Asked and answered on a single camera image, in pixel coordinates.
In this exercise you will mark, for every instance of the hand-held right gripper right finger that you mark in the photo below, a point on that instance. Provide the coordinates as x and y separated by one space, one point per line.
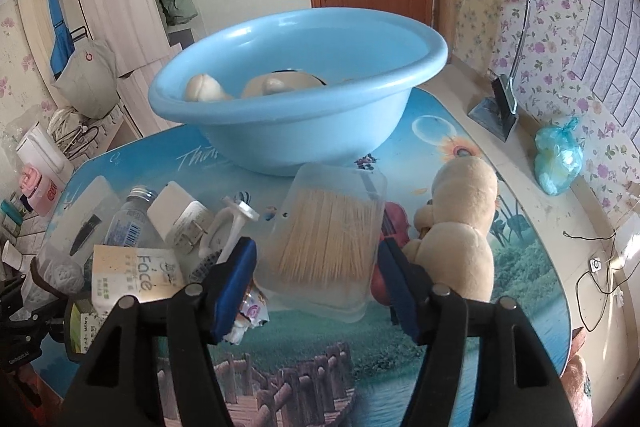
397 292

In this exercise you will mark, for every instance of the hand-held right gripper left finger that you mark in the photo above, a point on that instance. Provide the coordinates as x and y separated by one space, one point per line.
235 292

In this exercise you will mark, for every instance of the small printed snack wrapper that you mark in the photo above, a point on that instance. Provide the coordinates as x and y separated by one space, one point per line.
250 313

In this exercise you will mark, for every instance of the beige plush bear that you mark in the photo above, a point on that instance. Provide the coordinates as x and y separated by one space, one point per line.
460 232

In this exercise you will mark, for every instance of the clear box of toothpicks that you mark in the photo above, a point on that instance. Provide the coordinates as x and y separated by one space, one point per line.
325 242

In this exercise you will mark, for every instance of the light blue plastic basin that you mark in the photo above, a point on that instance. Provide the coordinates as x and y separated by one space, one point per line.
300 107

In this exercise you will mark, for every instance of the printed landscape desktop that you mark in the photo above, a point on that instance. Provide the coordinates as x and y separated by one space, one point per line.
310 357

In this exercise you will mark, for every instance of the black comb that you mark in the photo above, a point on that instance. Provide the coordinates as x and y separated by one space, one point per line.
202 267

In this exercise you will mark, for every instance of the white plastic hook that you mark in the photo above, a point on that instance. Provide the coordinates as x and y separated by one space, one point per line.
227 227

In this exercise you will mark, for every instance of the white power adapter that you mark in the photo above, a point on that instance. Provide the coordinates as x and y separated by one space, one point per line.
177 217

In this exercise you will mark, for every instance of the beige facial product packet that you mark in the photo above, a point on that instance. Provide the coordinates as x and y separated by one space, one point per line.
132 282

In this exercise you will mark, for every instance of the clear bottle with silver cap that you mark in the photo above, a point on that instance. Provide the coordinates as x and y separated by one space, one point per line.
125 224

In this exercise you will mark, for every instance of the clear packet with black item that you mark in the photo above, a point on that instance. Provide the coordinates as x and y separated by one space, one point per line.
85 227

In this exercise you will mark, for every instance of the pink and white container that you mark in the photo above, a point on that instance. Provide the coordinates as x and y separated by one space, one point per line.
42 172

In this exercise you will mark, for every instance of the orange fleece clothing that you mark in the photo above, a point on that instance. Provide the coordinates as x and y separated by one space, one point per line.
580 382

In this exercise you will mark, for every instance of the beige plush toy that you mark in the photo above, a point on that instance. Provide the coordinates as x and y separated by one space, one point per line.
204 88
282 84

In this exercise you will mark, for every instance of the blue plastic bag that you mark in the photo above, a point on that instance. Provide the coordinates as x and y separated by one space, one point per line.
557 157

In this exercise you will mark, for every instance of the grey cloth bag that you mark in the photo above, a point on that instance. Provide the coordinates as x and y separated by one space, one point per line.
89 77

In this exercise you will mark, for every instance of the white wardrobe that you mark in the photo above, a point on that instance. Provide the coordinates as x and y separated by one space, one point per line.
100 7

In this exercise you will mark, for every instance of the blue hanging apron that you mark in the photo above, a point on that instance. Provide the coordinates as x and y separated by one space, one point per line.
56 32

